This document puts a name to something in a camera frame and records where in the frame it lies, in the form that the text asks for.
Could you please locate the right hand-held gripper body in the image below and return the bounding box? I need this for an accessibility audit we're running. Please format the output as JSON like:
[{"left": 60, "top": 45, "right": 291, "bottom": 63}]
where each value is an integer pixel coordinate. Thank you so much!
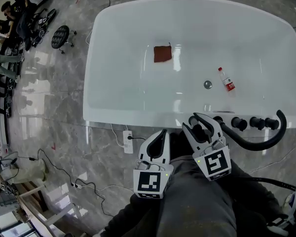
[{"left": 192, "top": 137, "right": 232, "bottom": 182}]

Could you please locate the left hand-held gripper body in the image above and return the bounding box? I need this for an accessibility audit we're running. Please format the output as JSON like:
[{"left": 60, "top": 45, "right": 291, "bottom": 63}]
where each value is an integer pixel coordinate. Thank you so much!
[{"left": 133, "top": 158, "right": 175, "bottom": 199}]

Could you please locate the person's left forearm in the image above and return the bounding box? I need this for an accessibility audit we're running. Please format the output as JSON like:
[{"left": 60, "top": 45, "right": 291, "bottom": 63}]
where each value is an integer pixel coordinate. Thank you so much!
[{"left": 98, "top": 193, "right": 165, "bottom": 237}]

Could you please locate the person's right forearm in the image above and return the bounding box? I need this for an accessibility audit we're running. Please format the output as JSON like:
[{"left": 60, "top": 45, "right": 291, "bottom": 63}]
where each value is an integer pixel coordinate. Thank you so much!
[{"left": 222, "top": 157, "right": 288, "bottom": 232}]

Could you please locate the white bathtub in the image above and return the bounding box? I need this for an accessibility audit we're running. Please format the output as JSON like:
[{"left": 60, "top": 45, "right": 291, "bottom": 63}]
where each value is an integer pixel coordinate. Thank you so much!
[{"left": 82, "top": 0, "right": 296, "bottom": 133}]

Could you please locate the black faucet knob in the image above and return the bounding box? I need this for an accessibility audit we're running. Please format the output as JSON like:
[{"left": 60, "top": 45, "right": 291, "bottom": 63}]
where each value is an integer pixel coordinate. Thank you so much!
[
  {"left": 249, "top": 117, "right": 265, "bottom": 131},
  {"left": 231, "top": 117, "right": 248, "bottom": 132},
  {"left": 264, "top": 118, "right": 280, "bottom": 131}
]

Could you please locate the black curved faucet spout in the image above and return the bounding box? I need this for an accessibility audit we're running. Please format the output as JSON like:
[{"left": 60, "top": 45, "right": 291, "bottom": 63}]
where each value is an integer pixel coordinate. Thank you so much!
[{"left": 213, "top": 109, "right": 287, "bottom": 152}]

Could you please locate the person's own body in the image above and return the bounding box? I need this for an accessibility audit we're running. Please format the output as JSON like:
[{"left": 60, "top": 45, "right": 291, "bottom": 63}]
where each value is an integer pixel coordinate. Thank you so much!
[{"left": 159, "top": 154, "right": 239, "bottom": 237}]

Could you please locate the clear plastic bottle red label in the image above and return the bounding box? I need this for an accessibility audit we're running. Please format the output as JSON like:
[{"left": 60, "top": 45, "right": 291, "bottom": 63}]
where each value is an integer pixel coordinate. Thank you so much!
[{"left": 217, "top": 67, "right": 236, "bottom": 93}]

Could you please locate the red cloth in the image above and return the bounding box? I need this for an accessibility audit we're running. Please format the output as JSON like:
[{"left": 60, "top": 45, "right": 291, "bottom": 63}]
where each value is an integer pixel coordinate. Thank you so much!
[{"left": 153, "top": 42, "right": 173, "bottom": 64}]

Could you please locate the light wooden table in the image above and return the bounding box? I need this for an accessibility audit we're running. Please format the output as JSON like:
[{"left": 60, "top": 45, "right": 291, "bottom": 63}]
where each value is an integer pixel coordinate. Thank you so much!
[{"left": 14, "top": 181, "right": 77, "bottom": 237}]

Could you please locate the black round rolling stool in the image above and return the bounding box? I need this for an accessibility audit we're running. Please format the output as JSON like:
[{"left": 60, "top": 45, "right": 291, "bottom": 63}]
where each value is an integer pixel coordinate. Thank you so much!
[{"left": 50, "top": 25, "right": 77, "bottom": 55}]

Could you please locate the black gear pile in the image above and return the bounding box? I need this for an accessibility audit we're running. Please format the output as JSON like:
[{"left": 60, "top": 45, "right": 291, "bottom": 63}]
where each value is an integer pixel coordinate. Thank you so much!
[{"left": 31, "top": 8, "right": 57, "bottom": 48}]

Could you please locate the white power strip cable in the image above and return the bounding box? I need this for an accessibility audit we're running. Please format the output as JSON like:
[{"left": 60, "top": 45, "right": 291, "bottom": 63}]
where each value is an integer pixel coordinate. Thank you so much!
[{"left": 110, "top": 123, "right": 129, "bottom": 148}]

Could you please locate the thick black cable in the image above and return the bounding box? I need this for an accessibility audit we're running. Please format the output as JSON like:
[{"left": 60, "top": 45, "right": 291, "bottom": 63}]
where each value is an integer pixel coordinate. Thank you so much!
[{"left": 248, "top": 176, "right": 296, "bottom": 197}]

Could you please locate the thin black floor cable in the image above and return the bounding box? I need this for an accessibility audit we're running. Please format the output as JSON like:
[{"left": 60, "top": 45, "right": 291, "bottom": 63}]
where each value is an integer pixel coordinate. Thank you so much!
[{"left": 17, "top": 148, "right": 114, "bottom": 218}]

